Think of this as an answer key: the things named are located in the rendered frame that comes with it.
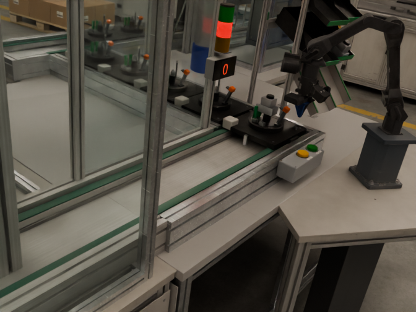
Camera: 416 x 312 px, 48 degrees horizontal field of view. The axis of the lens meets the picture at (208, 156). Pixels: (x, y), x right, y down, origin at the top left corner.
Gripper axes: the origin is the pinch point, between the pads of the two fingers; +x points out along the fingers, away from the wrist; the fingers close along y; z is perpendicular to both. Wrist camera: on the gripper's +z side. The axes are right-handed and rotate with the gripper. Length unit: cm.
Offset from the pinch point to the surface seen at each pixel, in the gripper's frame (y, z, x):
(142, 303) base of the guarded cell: -85, 11, 29
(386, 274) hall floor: 85, 34, 109
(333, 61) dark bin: 28.3, -4.8, -11.8
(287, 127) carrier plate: 6.2, -6.9, 12.0
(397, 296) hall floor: 72, 45, 108
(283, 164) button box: -18.8, 7.5, 13.6
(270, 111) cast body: -2.5, -11.0, 4.6
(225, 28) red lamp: -21.3, -23.1, -25.2
